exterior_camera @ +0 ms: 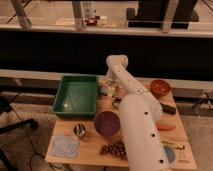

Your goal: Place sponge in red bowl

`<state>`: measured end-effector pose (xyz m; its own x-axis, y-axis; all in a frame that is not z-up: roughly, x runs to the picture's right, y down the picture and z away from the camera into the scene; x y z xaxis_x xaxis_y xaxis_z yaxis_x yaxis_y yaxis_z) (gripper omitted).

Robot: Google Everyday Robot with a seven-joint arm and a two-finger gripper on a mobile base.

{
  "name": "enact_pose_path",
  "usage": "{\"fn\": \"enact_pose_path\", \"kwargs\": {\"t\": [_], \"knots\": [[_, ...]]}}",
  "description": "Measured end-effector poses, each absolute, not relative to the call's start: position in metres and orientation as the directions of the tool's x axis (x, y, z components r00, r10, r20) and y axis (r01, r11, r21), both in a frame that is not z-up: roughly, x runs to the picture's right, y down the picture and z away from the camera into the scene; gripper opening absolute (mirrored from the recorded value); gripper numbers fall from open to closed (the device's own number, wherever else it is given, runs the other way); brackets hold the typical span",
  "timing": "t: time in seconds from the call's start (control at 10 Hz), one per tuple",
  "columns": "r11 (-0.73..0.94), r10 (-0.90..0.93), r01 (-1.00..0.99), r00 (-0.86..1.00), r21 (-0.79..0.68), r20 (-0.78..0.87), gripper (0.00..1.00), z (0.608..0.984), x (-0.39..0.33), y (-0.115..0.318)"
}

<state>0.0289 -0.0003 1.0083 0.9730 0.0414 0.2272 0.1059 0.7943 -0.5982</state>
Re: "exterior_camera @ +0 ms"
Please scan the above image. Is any blue sponge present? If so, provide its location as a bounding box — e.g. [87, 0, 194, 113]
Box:
[100, 86, 108, 96]

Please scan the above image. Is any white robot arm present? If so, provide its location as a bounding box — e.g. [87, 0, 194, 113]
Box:
[106, 55, 171, 171]

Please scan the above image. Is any purple bowl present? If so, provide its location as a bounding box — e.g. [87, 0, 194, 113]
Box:
[94, 111, 120, 136]

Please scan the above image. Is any red bowl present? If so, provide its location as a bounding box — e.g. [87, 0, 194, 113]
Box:
[150, 80, 171, 98]

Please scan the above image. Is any black binder clip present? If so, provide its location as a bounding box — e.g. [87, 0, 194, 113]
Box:
[112, 97, 121, 109]

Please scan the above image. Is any green plastic tray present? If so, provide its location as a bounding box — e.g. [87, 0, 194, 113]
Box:
[52, 75, 98, 118]

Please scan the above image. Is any small metal cup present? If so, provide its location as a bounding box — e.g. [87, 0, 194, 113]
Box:
[73, 123, 86, 138]

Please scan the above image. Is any black rectangular remote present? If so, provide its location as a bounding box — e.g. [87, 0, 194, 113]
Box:
[161, 104, 176, 115]

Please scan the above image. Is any orange carrot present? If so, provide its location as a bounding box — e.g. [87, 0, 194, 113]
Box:
[157, 124, 176, 131]

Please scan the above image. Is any bunch of dark grapes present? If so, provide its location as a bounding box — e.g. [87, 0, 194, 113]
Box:
[99, 141, 127, 159]

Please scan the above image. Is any yellow wooden block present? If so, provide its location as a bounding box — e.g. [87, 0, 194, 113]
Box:
[162, 141, 185, 150]

